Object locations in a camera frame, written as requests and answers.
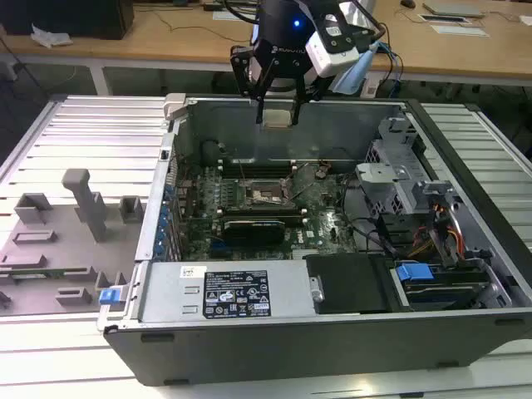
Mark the white keyboard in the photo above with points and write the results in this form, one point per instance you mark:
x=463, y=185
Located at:
x=232, y=16

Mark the black RAM slot bank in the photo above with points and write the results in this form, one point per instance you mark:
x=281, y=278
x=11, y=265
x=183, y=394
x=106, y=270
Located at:
x=249, y=169
x=266, y=217

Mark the black open PC case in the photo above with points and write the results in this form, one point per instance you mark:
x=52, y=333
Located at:
x=291, y=353

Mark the black computer tower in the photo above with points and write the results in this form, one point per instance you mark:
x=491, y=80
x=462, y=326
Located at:
x=62, y=16

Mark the blue case latch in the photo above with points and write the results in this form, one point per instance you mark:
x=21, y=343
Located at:
x=109, y=296

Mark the silver CPU plate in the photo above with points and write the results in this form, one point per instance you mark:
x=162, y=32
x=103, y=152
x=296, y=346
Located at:
x=277, y=118

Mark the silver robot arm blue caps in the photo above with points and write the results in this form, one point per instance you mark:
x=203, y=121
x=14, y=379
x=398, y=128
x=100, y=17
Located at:
x=351, y=81

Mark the grey laptop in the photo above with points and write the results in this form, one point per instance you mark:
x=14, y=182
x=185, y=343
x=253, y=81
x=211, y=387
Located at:
x=453, y=9

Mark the metal drive cage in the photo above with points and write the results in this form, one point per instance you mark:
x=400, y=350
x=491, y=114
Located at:
x=395, y=178

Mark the CPU socket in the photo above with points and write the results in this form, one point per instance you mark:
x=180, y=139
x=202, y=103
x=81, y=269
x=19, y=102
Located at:
x=266, y=193

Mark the green motherboard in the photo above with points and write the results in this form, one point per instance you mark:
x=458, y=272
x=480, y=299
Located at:
x=328, y=232

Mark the black graphics card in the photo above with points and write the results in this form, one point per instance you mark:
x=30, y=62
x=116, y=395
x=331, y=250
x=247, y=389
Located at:
x=253, y=234

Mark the white crumpled paper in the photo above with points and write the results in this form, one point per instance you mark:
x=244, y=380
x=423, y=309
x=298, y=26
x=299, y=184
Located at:
x=50, y=37

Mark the silver power supply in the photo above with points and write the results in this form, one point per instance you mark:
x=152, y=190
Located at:
x=166, y=291

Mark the grey parts rack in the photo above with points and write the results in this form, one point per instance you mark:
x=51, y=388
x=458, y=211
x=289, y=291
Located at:
x=62, y=257

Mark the hard disk in blue carrier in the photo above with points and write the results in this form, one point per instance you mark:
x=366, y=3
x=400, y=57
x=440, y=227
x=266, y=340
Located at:
x=413, y=274

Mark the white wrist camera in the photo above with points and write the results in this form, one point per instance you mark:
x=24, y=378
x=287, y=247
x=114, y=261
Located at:
x=332, y=58

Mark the green RAM stick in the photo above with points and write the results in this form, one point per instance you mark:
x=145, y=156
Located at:
x=41, y=273

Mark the wooden desk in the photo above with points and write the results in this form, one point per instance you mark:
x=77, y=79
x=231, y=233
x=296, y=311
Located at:
x=166, y=41

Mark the black plastic shroud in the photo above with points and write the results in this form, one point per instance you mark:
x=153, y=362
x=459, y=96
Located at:
x=349, y=282

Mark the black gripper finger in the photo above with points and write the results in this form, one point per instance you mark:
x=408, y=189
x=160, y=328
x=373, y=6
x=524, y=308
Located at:
x=241, y=66
x=307, y=89

